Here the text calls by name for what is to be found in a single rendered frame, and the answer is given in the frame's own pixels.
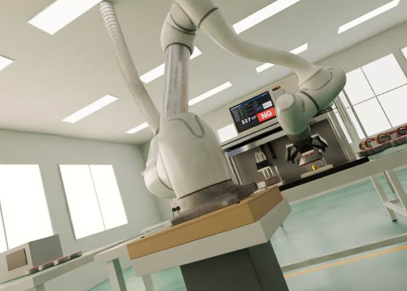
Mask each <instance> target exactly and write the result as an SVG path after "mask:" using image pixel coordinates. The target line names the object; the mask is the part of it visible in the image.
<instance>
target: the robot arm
mask: <svg viewBox="0 0 407 291"><path fill-rule="evenodd" d="M173 1H174V2H173V5H172V8H171V10H170V12H169V14H168V15H167V17H166V19H165V22H164V25H163V27H162V31H161V34H160V44H161V47H162V49H163V52H164V53H165V66H164V81H163V89H162V104H161V112H160V127H159V133H158V134H157V135H156V136H155V137H154V138H153V139H152V140H151V143H150V150H149V154H148V160H147V167H146V169H145V172H144V180H145V184H146V186H147V188H148V189H149V190H150V192H152V193H153V194H154V195H156V196H158V197H160V198H168V199H172V198H177V199H178V201H179V206H180V209H181V213H180V214H179V215H177V216H176V217H174V218H173V219H172V220H170V221H169V222H168V223H169V225H170V227H173V226H175V225H178V224H181V223H183V222H186V221H188V220H192V219H194V218H197V217H200V216H202V215H205V214H208V213H210V212H213V211H216V210H218V209H222V208H225V207H227V206H230V205H232V204H235V203H237V202H238V201H241V200H243V199H244V198H246V197H249V196H250V194H251V193H253V192H255V191H257V188H258V187H257V185H256V183H255V182H251V183H246V184H243V185H238V184H237V185H235V184H234V182H233V180H232V178H231V174H230V170H229V168H228V164H227V161H226V159H225V156H224V154H223V151H222V148H221V146H220V143H219V141H218V139H217V137H216V135H215V133H214V131H213V130H212V128H211V127H210V126H209V124H208V123H207V122H206V121H205V120H204V119H203V118H202V117H201V116H200V115H197V114H195V113H192V112H188V101H189V84H190V57H191V56H192V54H193V53H194V48H195V44H196V40H197V36H198V31H199V30H200V31H202V32H203V33H205V34H206V35H207V36H208V37H210V38H211V39H212V40H213V41H214V42H215V43H217V44H218V45H219V46H220V47H222V48H223V49H224V50H225V51H227V52H229V53H231V54H233V55H235V56H237V57H241V58H244V59H249V60H254V61H258V62H264V63H268V64H274V65H280V66H284V67H288V68H290V69H292V70H293V71H294V72H295V73H296V74H297V76H298V78H299V84H298V86H299V87H300V91H299V92H298V93H297V94H294V93H284V94H282V95H280V96H279V97H278V98H277V99H276V102H275V112H276V117H277V120H278V122H279V124H280V126H281V127H282V128H283V129H284V130H285V132H286V134H287V136H288V137H289V138H290V140H291V141H292V144H290V145H288V144H286V145H285V146H286V155H285V157H286V160H287V161H290V160H291V161H292V163H293V164H294V163H296V166H297V167H298V168H299V166H298V164H297V161H296V158H295V157H296V155H297V153H298V152H299V151H300V150H301V149H302V148H304V147H307V146H311V147H312V146H313V147H316V148H319V149H320V152H321V153H322V156H323V158H324V159H325V156H324V152H325V147H329V146H328V144H327V142H326V141H325V140H324V139H323V138H321V137H320V136H319V135H318V133H317V132H316V133H315V135H313V136H311V135H310V128H309V124H308V123H309V121H310V120H311V119H312V118H313V116H314V115H315V114H316V113H317V112H318V111H320V110H321V109H322V108H324V107H326V106H327V105H328V104H330V103H331V102H332V101H333V100H334V99H335V98H336V97H337V96H338V95H339V94H340V93H341V91H342V90H343V89H344V87H345V85H346V73H345V72H344V71H343V70H342V69H341V68H340V67H337V66H330V67H326V68H323V67H322V66H321V67H317V66H314V65H312V64H311V63H309V62H308V61H307V60H306V59H304V58H303V57H301V56H299V55H297V54H294V53H291V52H289V51H284V50H280V49H276V48H271V47H266V46H263V45H259V44H254V43H250V42H247V41H245V40H242V39H241V38H239V37H237V36H236V35H235V34H234V33H233V31H232V30H231V29H230V27H229V25H228V24H227V22H226V20H225V18H224V17H223V15H222V13H221V11H220V10H219V8H218V7H217V5H216V4H215V3H214V1H213V0H173ZM313 139H316V140H318V141H319V142H320V143H319V142H316V141H313ZM292 147H294V149H293V150H292ZM291 150H292V152H291Z"/></svg>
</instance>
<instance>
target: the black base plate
mask: <svg viewBox="0 0 407 291"><path fill-rule="evenodd" d="M366 162H369V158H368V156H366V157H359V158H354V159H351V160H346V161H344V162H340V163H338V164H335V165H333V167H332V168H328V169H326V170H323V171H320V172H317V173H314V174H311V175H308V176H306V177H297V178H294V179H292V180H289V181H286V182H285V183H284V184H282V185H280V186H278V188H279V190H280V192H281V191H284V190H287V189H290V188H293V187H296V186H298V185H302V184H304V183H308V182H310V181H313V180H317V179H319V178H322V177H325V176H327V175H331V174H334V173H337V172H340V171H343V170H346V169H348V168H352V167H354V166H357V165H361V164H363V163H366Z"/></svg>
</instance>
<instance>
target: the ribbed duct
mask: <svg viewBox="0 0 407 291"><path fill-rule="evenodd" d="M98 7H99V10H100V13H101V16H102V19H103V22H104V25H105V28H106V31H107V34H108V37H109V39H110V42H111V45H112V48H113V51H114V55H115V56H116V60H117V63H118V66H119V69H120V71H121V75H122V77H123V79H124V81H125V83H126V85H127V87H128V89H129V91H130V93H131V95H132V96H133V99H134V101H135V102H136V105H137V107H138V108H139V111H140V112H141V114H142V117H143V118H144V120H145V121H146V122H147V124H148V126H149V127H150V128H151V130H152V131H153V132H154V134H155V135H157V134H158V133H159V127H160V112H159V111H158V110H157V108H156V107H155V105H154V103H153V101H152V99H151V97H150V96H149V94H148V92H147V90H146V88H145V87H144V85H143V83H142V81H141V79H140V77H139V75H138V72H137V70H136V67H135V65H134V63H133V60H132V58H131V55H130V52H129V50H128V47H127V44H126V42H125V39H124V36H123V33H122V30H121V27H120V25H119V22H118V19H117V16H116V13H115V10H114V8H113V4H112V3H111V2H110V1H108V0H103V1H102V2H100V3H99V4H98Z"/></svg>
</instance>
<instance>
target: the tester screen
mask: <svg viewBox="0 0 407 291"><path fill-rule="evenodd" d="M269 101H271V99H270V97H269V95H268V92H267V93H265V94H262V95H260V96H258V97H255V98H253V99H251V100H249V101H247V102H245V103H242V104H240V105H238V106H236V107H234V108H232V109H230V110H231V113H232V115H233V118H234V121H235V123H236V126H237V129H238V128H239V127H241V126H244V125H246V124H248V123H250V122H253V121H255V120H257V123H255V124H252V125H250V126H248V127H246V128H243V129H241V130H239V129H238V131H239V132H240V131H243V130H245V129H247V128H249V127H252V126H254V125H257V124H258V123H261V122H264V121H266V120H268V119H266V120H263V121H261V122H259V119H258V117H257V114H259V113H261V112H263V111H266V110H268V109H270V108H272V107H273V104H272V106H269V107H268V108H265V109H263V110H261V111H258V112H256V111H255V109H254V108H255V107H257V106H260V105H262V104H264V103H267V102H269ZM271 103H272V102H271ZM249 117H250V118H251V121H250V122H248V123H245V124H242V122H241V121H242V120H245V119H247V118H249ZM273 117H276V115H275V116H273ZM273 117H270V118H269V119H271V118H273Z"/></svg>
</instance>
